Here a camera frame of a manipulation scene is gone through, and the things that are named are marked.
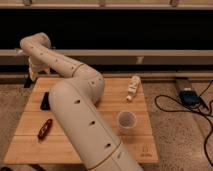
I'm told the blue power adapter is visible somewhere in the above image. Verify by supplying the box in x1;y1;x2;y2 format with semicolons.
179;91;200;106

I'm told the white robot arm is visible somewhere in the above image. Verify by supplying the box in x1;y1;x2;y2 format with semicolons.
20;33;144;171

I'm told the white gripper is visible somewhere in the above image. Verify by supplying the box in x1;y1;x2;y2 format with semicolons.
28;57;50;81

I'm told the white plastic bottle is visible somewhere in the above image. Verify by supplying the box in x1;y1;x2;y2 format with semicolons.
126;76;140;101

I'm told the red pocket knife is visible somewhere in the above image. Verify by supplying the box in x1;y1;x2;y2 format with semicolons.
37;119;53;140

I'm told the black smartphone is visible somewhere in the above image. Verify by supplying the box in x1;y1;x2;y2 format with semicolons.
40;92;50;111

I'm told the black cable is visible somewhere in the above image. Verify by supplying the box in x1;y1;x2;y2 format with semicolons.
154;79;213;168

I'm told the wooden table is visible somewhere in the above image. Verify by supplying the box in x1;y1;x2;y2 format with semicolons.
4;78;158;164

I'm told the white plastic cup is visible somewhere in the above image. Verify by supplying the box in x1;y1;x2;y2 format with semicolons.
117;111;137;134

